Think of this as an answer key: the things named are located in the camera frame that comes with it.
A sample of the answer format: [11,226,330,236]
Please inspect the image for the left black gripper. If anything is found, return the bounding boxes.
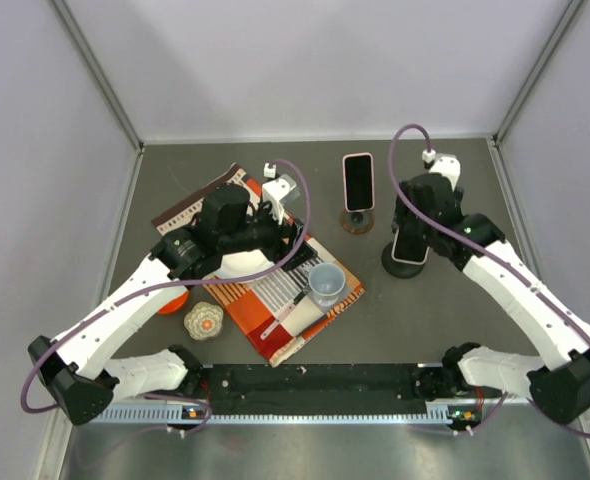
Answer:
[219,198,316,271]

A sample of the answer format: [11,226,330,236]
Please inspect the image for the grey phone stand wooden base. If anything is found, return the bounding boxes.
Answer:
[340,210,374,235]

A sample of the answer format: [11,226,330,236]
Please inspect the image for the pink case smartphone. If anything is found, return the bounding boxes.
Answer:
[342,152,375,212]

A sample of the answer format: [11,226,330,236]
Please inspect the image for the black round base clamp stand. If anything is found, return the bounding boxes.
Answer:
[381,242,424,279]

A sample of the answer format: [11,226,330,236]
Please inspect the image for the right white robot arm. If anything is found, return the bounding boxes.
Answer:
[395,173,590,425]

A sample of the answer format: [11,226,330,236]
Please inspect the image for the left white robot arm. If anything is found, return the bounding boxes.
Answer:
[28,176,309,426]

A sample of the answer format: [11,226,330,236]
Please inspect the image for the light blue mug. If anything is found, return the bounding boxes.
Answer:
[307,262,346,307]

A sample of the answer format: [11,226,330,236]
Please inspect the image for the orange patterned cloth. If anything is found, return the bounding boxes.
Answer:
[151,164,365,367]

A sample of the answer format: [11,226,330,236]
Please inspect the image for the crocheted pastel coaster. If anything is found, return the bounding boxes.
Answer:
[183,301,224,341]

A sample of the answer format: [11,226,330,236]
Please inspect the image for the orange bowl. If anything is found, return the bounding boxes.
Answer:
[158,291,190,315]

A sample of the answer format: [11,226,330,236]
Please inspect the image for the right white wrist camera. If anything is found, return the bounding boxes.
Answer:
[421,149,461,190]

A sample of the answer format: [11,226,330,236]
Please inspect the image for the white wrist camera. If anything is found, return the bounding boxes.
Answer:
[421,149,461,190]
[261,162,300,225]

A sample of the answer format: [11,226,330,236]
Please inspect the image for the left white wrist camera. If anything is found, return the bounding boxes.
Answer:
[261,162,300,225]

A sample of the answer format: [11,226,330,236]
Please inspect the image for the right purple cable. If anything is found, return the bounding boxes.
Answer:
[388,123,590,440]

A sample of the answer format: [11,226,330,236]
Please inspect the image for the purple cable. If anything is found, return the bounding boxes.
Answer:
[20,159,310,415]
[388,123,590,440]

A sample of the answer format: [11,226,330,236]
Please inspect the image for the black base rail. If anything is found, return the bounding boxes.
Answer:
[194,364,453,416]

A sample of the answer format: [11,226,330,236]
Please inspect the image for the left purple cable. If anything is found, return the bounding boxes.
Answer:
[20,159,310,415]

